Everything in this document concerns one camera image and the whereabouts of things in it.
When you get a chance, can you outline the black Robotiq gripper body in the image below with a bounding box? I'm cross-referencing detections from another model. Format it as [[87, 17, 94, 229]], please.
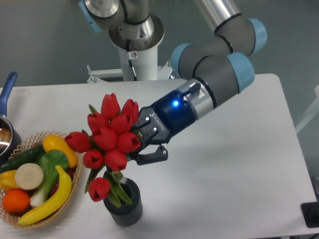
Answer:
[[139, 90, 196, 145]]

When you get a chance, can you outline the red tulip bouquet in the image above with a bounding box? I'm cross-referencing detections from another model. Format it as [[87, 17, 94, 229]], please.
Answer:
[[65, 94, 141, 208]]

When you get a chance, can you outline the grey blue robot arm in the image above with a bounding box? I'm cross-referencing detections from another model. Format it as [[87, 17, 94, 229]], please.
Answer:
[[79, 0, 267, 165]]

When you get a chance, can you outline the dark grey ribbed vase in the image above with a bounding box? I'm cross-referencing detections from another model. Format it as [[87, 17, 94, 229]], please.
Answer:
[[103, 178, 143, 227]]

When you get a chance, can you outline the red fruit in basket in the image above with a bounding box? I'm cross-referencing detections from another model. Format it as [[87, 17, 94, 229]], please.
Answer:
[[49, 168, 74, 197]]

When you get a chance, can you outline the green bok choy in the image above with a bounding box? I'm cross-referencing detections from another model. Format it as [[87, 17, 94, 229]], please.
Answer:
[[30, 149, 68, 208]]

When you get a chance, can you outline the yellow banana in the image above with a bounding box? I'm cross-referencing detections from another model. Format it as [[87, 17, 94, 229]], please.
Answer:
[[17, 165, 72, 226]]

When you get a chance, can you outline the woven wicker basket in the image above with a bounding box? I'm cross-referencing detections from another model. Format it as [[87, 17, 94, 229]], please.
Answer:
[[0, 131, 83, 229]]

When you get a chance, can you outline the green cucumber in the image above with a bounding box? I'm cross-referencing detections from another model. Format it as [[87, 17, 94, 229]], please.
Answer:
[[0, 144, 44, 173]]

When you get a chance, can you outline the beige round disc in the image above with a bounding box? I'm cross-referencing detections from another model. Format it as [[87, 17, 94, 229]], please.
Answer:
[[14, 163, 44, 190]]

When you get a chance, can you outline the yellow bell pepper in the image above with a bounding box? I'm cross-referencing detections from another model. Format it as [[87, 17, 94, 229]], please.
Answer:
[[0, 170, 20, 191]]

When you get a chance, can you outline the orange fruit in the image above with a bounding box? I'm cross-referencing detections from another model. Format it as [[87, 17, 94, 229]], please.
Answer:
[[2, 189, 30, 213]]

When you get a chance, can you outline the black device at edge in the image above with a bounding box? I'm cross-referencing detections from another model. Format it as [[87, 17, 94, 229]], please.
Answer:
[[301, 202, 319, 228]]

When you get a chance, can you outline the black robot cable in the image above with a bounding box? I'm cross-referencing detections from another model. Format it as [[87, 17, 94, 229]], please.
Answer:
[[125, 39, 139, 82]]

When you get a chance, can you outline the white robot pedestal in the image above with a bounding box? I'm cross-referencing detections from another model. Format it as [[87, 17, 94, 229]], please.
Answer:
[[87, 13, 174, 83]]

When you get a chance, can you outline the blue handled saucepan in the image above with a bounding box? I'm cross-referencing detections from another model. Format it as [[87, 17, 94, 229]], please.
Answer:
[[0, 72, 21, 166]]

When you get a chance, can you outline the white frame at right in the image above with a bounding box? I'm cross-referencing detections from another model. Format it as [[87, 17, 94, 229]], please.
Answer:
[[295, 85, 319, 134]]

